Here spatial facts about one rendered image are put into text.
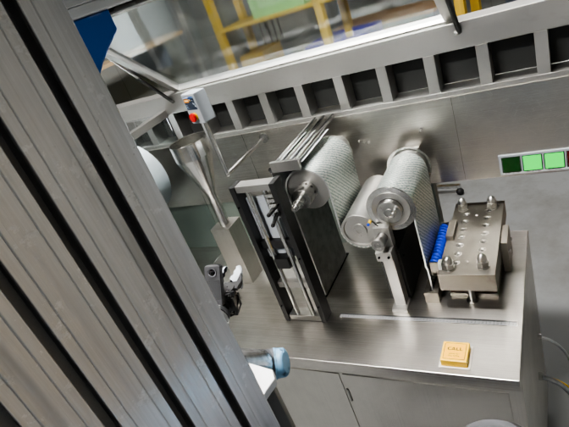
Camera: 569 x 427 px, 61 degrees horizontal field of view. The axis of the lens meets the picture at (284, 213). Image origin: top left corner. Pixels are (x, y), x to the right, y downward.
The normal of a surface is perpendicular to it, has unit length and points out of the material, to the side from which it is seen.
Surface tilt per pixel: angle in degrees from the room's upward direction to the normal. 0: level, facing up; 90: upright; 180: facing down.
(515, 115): 90
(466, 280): 90
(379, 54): 90
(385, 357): 0
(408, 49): 90
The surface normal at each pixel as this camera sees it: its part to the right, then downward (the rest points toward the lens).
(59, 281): 0.78, 0.03
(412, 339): -0.33, -0.84
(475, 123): -0.40, 0.55
